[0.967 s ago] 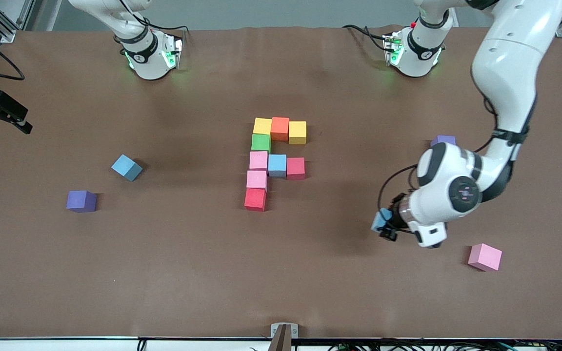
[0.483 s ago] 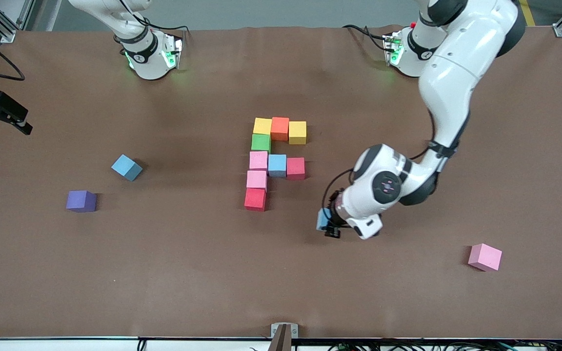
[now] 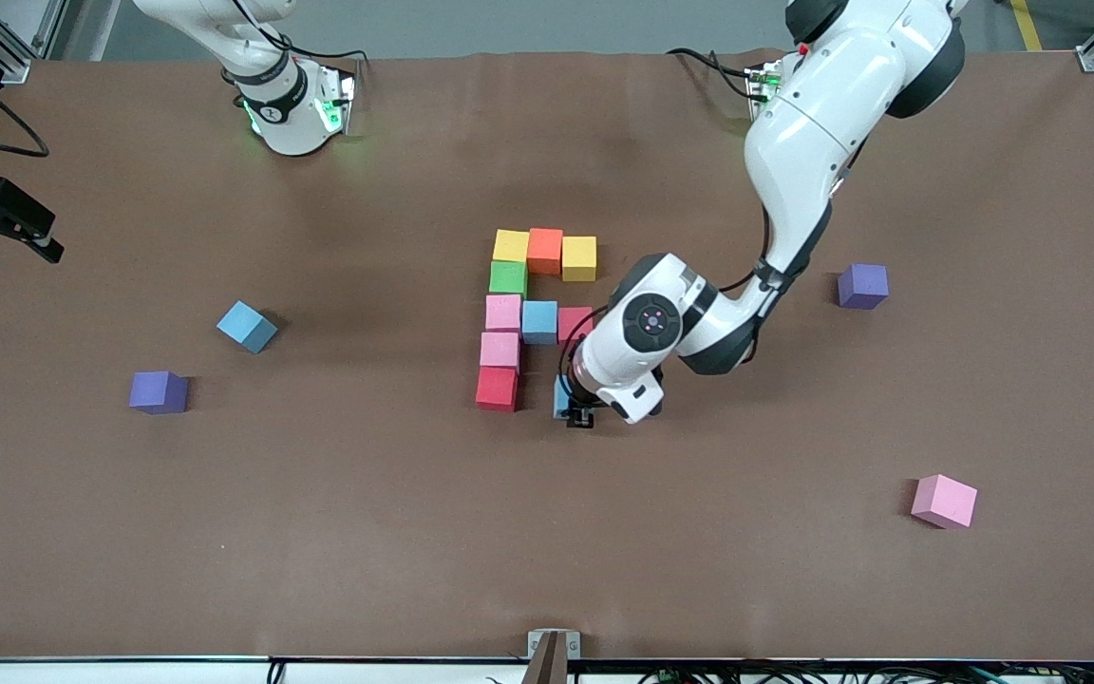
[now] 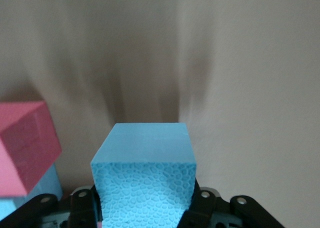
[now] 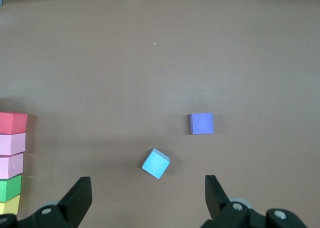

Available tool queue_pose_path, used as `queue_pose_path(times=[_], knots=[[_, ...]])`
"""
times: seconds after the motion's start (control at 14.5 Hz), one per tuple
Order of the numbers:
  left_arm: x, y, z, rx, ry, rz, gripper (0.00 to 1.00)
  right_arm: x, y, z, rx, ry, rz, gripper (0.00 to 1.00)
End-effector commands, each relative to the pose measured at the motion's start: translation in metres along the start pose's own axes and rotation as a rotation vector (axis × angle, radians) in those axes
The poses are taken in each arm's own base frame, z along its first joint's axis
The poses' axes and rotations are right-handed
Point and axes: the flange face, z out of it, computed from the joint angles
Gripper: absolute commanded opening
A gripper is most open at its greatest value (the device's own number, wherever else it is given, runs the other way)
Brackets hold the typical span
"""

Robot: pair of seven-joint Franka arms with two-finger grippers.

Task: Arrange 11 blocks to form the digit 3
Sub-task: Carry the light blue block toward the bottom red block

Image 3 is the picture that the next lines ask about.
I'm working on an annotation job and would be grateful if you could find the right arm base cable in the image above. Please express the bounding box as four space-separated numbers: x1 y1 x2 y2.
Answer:
262 28 374 67

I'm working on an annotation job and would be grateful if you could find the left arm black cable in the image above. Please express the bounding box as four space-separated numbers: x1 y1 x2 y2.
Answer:
558 142 869 386

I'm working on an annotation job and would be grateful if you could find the orange foam cube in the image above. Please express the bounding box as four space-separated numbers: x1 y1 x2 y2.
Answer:
527 227 565 276

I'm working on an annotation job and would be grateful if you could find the rose red foam cube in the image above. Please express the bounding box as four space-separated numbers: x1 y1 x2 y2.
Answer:
556 306 595 346

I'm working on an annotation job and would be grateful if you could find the pink foam cube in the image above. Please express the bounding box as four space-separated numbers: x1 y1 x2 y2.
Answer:
480 331 521 371
484 294 524 334
910 473 979 530

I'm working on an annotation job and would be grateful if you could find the left arm base cable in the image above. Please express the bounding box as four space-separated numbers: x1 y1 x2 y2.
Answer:
666 46 759 98

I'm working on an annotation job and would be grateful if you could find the green foam cube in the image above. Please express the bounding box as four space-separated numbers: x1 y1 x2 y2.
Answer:
488 260 530 297

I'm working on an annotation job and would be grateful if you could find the violet foam cube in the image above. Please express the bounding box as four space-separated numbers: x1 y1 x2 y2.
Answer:
837 262 890 312

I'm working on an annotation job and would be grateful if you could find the metal table edge bracket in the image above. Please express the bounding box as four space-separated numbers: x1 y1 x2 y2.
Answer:
527 628 582 684

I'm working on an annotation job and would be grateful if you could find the dark purple foam cube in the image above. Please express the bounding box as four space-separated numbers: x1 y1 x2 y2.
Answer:
128 370 190 416

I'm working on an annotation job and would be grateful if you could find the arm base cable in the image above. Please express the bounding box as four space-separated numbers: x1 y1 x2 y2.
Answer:
666 46 759 98
262 28 374 67

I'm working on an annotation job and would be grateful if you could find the brown table mat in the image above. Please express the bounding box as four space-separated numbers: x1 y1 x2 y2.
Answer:
0 47 1094 663

